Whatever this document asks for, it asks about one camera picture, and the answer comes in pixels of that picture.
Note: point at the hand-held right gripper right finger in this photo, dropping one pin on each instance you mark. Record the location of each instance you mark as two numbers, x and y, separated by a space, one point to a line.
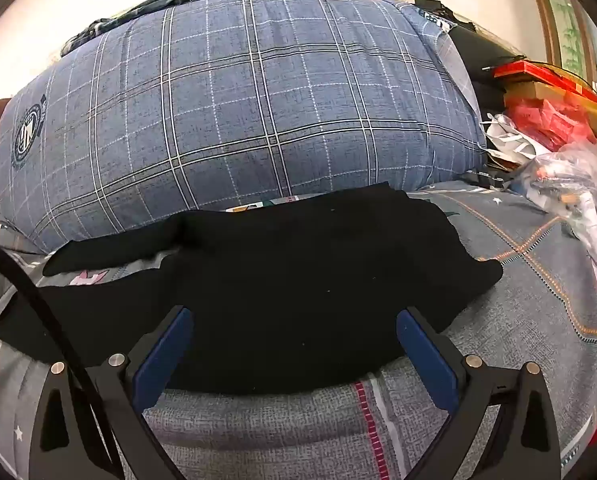
427 362

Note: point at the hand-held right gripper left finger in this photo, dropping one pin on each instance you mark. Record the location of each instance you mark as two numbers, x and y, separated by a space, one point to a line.
162 362

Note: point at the black pants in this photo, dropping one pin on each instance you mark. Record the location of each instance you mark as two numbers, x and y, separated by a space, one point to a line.
303 285

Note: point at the grey star print bed sheet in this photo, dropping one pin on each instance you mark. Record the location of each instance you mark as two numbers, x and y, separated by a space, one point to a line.
518 285

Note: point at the clear plastic bag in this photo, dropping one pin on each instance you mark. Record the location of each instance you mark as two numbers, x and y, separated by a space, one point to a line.
578 180

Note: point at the white plastic bag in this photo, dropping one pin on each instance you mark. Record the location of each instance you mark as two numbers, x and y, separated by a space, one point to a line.
513 137

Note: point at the blue plaid pillow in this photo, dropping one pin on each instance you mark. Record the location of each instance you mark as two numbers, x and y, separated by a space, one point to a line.
253 110

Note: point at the red plastic bag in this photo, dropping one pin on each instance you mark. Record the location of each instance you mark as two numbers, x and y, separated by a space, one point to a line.
548 122

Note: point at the black bag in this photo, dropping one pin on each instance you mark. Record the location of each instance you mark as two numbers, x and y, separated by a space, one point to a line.
478 55

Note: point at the red flat box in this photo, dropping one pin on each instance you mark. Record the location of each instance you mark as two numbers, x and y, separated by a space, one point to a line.
538 71

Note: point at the dark patterned clothing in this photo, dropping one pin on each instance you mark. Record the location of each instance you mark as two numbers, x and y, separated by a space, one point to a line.
128 12

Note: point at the wooden framed picture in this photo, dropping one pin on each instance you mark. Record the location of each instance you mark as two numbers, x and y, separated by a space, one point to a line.
568 25

